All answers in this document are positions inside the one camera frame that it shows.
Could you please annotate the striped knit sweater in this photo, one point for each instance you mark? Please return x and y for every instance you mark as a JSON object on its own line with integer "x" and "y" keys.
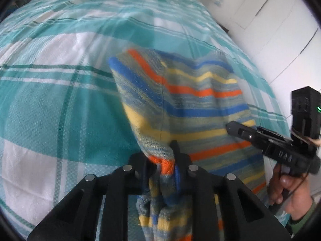
{"x": 188, "y": 105}

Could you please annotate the person's right forearm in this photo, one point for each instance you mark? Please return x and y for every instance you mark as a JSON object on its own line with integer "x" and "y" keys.
{"x": 307, "y": 218}

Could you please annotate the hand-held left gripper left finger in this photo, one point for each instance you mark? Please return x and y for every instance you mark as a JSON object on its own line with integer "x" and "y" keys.
{"x": 139, "y": 164}

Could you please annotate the teal checked blanket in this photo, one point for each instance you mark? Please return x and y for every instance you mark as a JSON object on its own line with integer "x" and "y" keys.
{"x": 62, "y": 93}

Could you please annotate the white wardrobe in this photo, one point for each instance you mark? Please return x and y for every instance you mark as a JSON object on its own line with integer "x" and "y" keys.
{"x": 270, "y": 17}

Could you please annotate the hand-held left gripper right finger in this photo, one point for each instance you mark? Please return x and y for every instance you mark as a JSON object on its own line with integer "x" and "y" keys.
{"x": 179, "y": 155}

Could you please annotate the person's right hand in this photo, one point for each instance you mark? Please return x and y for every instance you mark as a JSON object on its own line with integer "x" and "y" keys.
{"x": 291, "y": 193}

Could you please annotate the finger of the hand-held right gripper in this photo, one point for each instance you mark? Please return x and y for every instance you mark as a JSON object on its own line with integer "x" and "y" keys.
{"x": 244, "y": 133}

